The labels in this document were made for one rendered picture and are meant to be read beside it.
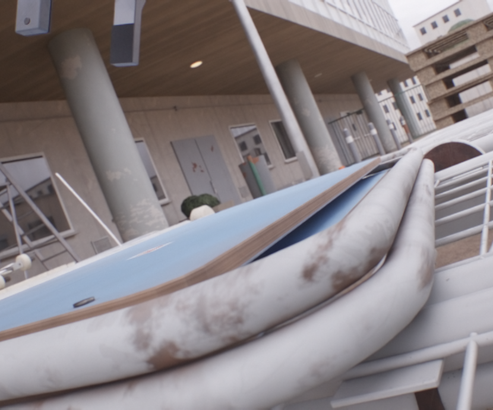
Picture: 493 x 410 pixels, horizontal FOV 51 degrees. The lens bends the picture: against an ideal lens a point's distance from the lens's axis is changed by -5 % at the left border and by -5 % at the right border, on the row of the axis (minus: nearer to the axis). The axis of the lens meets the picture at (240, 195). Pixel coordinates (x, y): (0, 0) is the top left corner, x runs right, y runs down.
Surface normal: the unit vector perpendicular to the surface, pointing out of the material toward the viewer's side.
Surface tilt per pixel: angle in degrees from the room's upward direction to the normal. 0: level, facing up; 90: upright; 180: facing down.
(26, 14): 84
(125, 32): 84
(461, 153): 90
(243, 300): 75
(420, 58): 90
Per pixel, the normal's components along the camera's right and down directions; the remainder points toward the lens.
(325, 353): 0.25, -0.21
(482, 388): -0.50, -0.01
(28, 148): 0.82, -0.34
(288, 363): 0.00, -0.31
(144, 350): -0.04, 0.13
